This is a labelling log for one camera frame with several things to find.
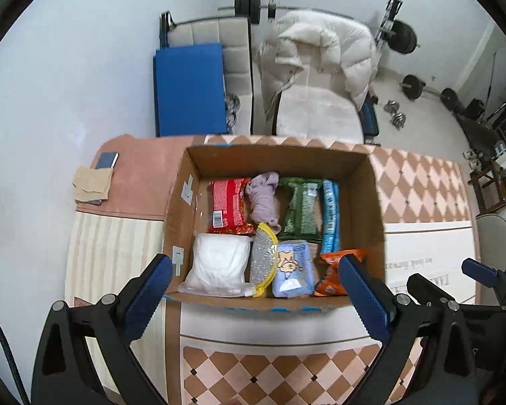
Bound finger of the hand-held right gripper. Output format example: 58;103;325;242
461;258;506;304
407;273;465;309

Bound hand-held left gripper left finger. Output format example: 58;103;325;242
31;254;174;405

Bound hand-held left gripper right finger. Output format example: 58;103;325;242
338;255;475;405

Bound orange snack packet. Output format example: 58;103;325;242
314;248;367;297

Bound white powder plastic bag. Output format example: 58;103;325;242
179;233;254;296

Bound blue tissue pack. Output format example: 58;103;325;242
272;240;317;298

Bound blue and yellow packet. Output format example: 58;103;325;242
320;179;341;258

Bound clear bag with yellow trim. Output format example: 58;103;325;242
249;223;280;298

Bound green snack packet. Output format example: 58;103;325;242
277;177;323;239

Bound red snack packet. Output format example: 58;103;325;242
208;177;256;236

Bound pale pink cloth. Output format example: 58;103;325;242
245;171;282;227

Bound cardboard box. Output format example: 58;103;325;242
162;143;388;314

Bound beige round stool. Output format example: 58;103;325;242
476;202;506;271

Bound cream striped table mat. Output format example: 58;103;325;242
64;211;182;405

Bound dark wooden chair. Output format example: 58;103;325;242
468;160;506;216

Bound pink table mat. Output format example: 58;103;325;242
76;134;207;222

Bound beige cloth piece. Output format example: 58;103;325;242
72;166;113;202

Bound black exercise machine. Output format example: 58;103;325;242
453;88;506;165

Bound blue phone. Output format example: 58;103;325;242
95;152;119;170

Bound black weight bench pad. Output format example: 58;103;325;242
358;93;381;146

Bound white chair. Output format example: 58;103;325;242
274;84;363;142

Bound short barbell with black plates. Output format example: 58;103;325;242
400;75;460;112

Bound chrome weight plates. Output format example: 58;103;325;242
224;94;240;131

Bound blue folded mat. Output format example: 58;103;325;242
153;42;229;137

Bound white puffer jacket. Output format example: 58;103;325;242
255;9;382;119

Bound white cushioned panel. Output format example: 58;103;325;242
159;12;254;136

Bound long barbell with black plates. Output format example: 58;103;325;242
217;0;420;54

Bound black cable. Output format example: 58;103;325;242
0;295;30;405

